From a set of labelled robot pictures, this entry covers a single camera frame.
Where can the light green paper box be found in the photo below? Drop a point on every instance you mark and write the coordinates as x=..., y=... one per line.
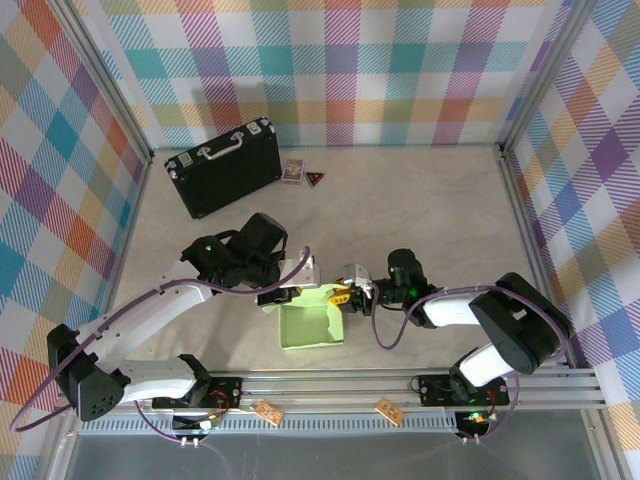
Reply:
x=305, y=325

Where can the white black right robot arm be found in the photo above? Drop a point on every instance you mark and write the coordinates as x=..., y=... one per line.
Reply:
x=515, y=325

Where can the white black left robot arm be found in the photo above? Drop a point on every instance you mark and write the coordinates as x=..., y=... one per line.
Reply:
x=150, y=320

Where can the small playing card box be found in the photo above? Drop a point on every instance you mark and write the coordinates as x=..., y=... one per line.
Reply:
x=293, y=170

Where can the black red triangular card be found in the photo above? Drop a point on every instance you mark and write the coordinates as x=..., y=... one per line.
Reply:
x=315, y=178

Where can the orange printed tag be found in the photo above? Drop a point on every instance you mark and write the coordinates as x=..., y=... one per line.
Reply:
x=268, y=413
x=389, y=411

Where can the aluminium base frame rail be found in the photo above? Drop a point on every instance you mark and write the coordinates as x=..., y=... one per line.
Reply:
x=325, y=390

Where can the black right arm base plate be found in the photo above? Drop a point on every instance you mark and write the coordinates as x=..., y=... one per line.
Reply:
x=430, y=390

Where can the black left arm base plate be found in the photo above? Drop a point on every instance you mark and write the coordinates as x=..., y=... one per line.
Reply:
x=230, y=395

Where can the aluminium side frame rail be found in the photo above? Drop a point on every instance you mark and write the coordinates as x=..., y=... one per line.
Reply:
x=530, y=250

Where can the aluminium left corner post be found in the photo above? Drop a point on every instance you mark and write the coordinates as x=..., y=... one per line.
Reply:
x=100, y=80

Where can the aluminium corner post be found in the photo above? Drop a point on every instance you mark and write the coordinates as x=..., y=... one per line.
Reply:
x=545, y=75
x=100, y=80

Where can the aluminium right corner post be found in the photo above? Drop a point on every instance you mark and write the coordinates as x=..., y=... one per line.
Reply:
x=545, y=75

